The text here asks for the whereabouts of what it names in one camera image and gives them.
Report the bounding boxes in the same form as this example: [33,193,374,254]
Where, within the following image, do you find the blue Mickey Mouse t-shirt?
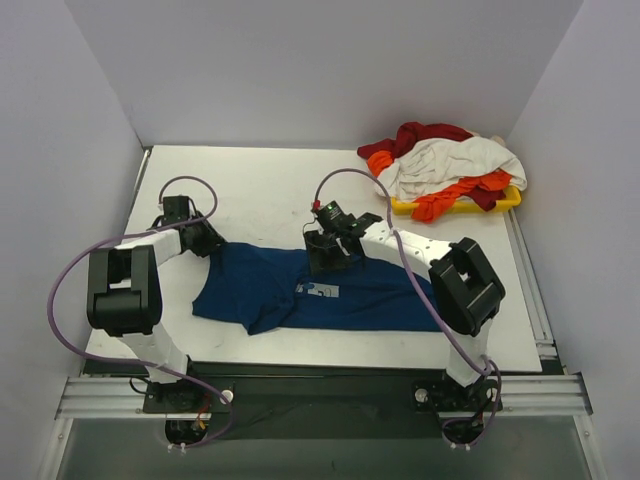
[192,243,439,335]

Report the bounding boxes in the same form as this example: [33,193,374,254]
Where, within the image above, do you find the orange t-shirt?
[357,139,527,223]

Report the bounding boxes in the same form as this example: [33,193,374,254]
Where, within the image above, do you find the yellow plastic bin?
[391,186,522,216]

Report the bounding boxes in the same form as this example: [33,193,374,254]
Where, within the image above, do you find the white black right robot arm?
[303,213,506,408]

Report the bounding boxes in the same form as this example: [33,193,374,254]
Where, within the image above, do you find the dark red t-shirt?
[357,122,511,223]

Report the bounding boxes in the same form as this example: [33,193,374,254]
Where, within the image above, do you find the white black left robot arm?
[87,195,226,412]

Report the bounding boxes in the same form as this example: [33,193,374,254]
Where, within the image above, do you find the aluminium mounting rail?
[56,376,593,419]

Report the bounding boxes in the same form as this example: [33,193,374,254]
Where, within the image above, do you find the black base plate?
[142,362,503,445]

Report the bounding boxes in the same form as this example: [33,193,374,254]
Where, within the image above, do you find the white t-shirt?
[376,136,528,202]

